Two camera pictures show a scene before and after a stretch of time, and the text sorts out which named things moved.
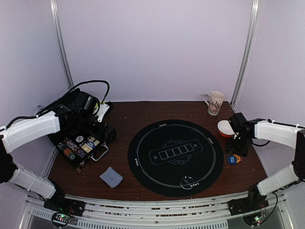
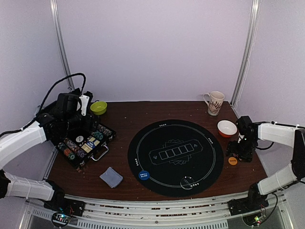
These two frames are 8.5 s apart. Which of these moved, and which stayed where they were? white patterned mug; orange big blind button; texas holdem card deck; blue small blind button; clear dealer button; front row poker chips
Moved: orange big blind button; blue small blind button
Stayed: texas holdem card deck; clear dealer button; front row poker chips; white patterned mug
